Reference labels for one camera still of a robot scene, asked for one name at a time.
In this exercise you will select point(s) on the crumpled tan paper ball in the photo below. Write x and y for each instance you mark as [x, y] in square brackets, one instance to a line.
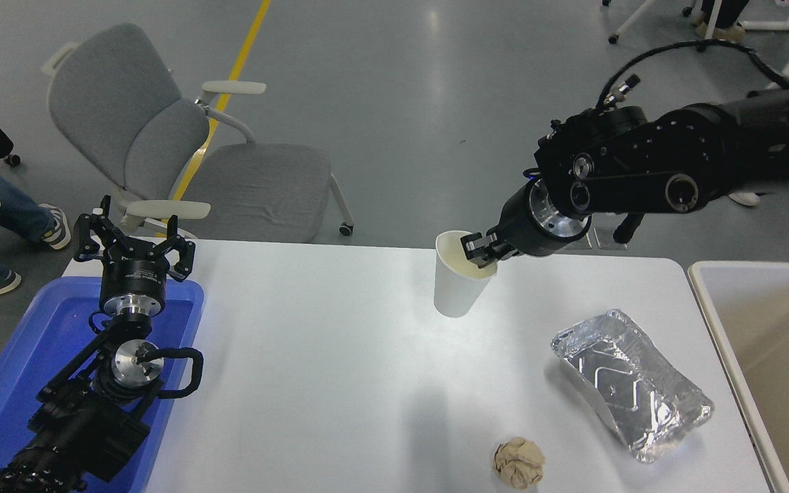
[519, 464]

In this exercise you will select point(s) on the white paper cup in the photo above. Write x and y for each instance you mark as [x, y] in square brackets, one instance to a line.
[456, 291]

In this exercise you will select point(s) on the blue plastic tray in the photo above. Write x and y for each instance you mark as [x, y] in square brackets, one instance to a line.
[18, 363]

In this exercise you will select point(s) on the grey padded office chair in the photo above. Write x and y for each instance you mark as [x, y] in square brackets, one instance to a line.
[134, 130]

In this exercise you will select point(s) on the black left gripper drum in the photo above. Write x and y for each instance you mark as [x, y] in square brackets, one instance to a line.
[133, 274]

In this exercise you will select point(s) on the white wheeled stand frame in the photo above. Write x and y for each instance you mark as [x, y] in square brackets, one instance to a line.
[778, 26]

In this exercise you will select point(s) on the large pale bin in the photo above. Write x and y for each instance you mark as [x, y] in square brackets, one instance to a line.
[778, 356]

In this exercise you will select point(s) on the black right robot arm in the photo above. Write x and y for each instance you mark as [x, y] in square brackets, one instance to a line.
[675, 150]

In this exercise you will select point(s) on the crumpled silver foil tray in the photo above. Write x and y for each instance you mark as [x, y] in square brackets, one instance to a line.
[627, 383]

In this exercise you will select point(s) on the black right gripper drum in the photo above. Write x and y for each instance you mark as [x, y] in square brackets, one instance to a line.
[521, 229]

